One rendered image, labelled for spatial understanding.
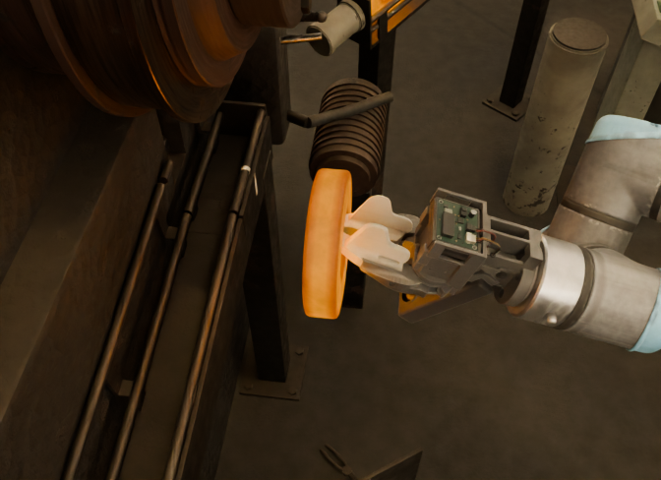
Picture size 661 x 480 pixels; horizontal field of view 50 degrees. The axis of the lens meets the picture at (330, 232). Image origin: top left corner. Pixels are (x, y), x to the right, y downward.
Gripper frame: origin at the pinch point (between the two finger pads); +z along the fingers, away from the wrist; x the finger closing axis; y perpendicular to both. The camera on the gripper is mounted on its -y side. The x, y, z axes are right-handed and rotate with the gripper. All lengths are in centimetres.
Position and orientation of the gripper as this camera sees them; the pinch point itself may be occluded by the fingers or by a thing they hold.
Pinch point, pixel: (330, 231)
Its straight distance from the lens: 72.6
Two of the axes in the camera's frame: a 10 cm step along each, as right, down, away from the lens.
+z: -9.5, -2.7, -1.4
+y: 2.8, -5.7, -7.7
